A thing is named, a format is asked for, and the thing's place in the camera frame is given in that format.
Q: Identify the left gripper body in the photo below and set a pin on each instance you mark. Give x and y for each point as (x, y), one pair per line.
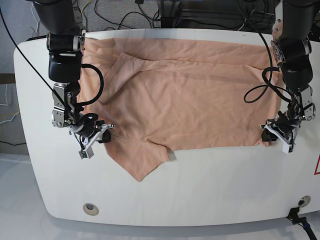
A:
(285, 128)

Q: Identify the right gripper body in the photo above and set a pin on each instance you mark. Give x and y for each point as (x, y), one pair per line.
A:
(90, 130)

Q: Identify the peach pink T-shirt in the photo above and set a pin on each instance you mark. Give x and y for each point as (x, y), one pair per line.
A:
(175, 94)

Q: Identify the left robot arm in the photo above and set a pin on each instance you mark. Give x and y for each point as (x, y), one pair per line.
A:
(291, 49)

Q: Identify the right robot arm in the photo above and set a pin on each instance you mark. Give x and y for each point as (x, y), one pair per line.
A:
(66, 44)

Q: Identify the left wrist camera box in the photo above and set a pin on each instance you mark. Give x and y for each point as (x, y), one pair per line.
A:
(287, 147)

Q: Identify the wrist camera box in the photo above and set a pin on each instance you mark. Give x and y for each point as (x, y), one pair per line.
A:
(86, 153)
(287, 147)

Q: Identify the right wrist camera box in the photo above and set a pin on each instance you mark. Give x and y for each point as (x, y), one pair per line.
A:
(86, 153)

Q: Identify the left table cable grommet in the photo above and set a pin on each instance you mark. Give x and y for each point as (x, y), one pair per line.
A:
(90, 209)

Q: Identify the table cable grommet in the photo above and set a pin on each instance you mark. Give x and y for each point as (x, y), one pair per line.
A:
(304, 201)
(90, 209)

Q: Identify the right table cable grommet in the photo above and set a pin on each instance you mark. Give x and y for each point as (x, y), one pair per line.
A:
(304, 201)

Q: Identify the black clamp with cable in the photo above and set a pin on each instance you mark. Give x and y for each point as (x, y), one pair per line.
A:
(301, 221)

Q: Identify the black aluminium frame post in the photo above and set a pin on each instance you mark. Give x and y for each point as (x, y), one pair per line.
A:
(170, 13)

